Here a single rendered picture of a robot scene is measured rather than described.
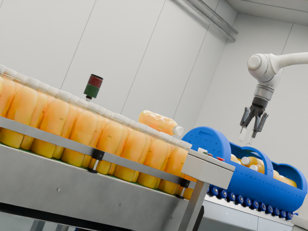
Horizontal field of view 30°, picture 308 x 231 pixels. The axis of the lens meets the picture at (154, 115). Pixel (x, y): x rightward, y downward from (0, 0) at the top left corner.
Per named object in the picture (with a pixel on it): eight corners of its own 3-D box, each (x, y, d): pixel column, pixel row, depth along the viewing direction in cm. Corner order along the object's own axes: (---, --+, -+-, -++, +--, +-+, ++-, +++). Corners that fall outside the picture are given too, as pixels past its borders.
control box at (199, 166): (227, 189, 233) (236, 166, 234) (198, 180, 219) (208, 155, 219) (208, 182, 240) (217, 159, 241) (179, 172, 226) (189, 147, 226)
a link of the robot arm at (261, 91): (262, 89, 292) (258, 100, 292) (253, 83, 286) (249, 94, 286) (277, 92, 286) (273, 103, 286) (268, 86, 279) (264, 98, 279)
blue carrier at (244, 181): (298, 221, 322) (315, 174, 323) (210, 193, 259) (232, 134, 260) (256, 204, 341) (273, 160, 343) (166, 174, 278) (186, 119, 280)
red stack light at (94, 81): (102, 89, 263) (105, 81, 263) (92, 85, 258) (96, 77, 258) (94, 86, 267) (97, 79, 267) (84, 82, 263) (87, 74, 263)
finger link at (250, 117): (254, 108, 284) (252, 107, 285) (242, 127, 286) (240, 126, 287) (258, 110, 287) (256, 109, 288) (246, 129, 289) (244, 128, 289)
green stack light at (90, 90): (98, 99, 263) (102, 89, 263) (88, 95, 258) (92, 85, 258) (90, 96, 267) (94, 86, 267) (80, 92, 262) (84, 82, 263)
